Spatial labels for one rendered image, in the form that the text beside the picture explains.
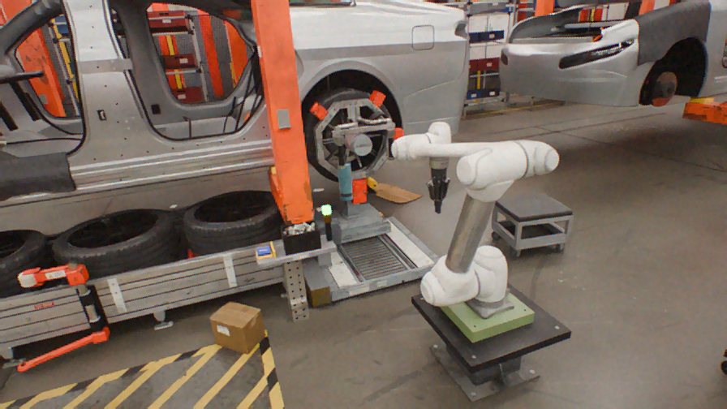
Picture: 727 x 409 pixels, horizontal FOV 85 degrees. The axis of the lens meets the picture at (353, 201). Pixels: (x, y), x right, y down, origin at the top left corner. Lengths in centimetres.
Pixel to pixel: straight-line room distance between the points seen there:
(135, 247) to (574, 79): 390
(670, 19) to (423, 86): 238
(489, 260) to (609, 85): 293
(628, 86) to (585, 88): 34
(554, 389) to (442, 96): 199
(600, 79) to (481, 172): 320
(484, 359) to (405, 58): 198
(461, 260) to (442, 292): 17
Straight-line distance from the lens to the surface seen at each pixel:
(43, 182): 286
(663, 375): 241
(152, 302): 259
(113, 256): 260
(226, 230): 251
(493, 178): 130
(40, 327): 276
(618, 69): 440
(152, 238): 263
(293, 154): 219
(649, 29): 448
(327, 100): 272
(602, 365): 234
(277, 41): 211
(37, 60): 507
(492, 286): 180
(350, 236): 298
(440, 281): 166
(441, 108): 309
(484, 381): 206
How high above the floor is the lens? 151
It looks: 23 degrees down
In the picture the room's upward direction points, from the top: 4 degrees counter-clockwise
